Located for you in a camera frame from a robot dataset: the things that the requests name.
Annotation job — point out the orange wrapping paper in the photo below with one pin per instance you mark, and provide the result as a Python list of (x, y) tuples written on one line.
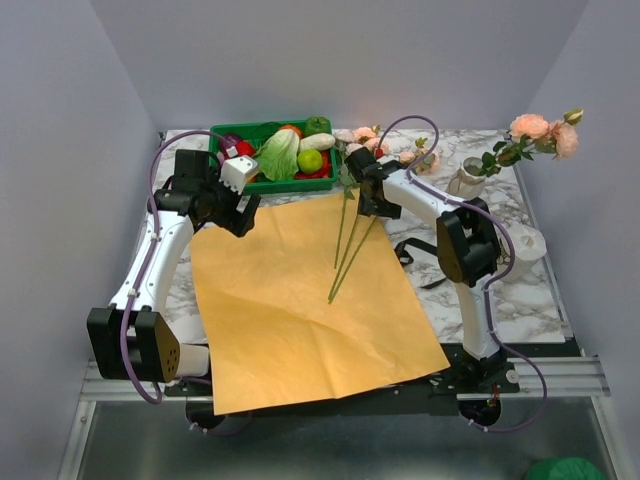
[(311, 304)]

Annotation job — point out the green lime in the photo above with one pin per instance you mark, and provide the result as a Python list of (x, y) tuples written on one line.
[(310, 161)]

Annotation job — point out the pink flower stem three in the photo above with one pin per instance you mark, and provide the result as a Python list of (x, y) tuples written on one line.
[(369, 138)]

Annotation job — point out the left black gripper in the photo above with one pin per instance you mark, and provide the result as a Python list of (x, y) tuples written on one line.
[(234, 220)]

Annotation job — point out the pink flower stem two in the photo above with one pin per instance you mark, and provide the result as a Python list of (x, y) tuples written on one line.
[(530, 135)]

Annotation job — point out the green plastic basket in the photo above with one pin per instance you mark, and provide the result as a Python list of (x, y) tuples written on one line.
[(256, 134)]

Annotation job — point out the purple onion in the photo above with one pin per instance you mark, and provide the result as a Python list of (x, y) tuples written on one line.
[(229, 140)]

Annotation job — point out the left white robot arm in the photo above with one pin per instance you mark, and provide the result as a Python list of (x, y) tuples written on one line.
[(130, 337)]

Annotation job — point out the orange fruit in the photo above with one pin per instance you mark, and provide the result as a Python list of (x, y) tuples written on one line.
[(292, 128)]

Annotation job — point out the white radish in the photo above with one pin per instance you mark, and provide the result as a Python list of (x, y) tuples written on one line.
[(319, 142)]

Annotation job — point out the pink flower stem four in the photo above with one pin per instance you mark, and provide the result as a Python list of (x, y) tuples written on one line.
[(345, 145)]

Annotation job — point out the green bell pepper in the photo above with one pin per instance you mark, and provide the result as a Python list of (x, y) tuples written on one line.
[(317, 125)]

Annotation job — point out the red chili pepper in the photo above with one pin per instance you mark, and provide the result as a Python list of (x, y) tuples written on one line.
[(323, 172)]

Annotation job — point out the red tomato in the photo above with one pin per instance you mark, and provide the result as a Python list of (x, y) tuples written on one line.
[(239, 149)]

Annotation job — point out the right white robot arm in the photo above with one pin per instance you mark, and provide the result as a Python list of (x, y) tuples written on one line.
[(467, 245)]

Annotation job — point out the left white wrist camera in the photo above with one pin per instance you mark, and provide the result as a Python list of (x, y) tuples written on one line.
[(237, 172)]

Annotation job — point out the white ribbed vase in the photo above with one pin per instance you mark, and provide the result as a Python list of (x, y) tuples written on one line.
[(466, 184)]

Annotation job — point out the green cabbage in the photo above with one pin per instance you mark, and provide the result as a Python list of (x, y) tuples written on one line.
[(277, 157)]

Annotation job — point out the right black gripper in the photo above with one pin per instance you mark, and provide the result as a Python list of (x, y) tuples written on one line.
[(390, 210)]

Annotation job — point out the black base frame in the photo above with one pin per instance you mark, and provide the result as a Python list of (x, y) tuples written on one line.
[(434, 394)]

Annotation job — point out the green object bottom corner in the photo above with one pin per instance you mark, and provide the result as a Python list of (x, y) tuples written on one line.
[(564, 468)]

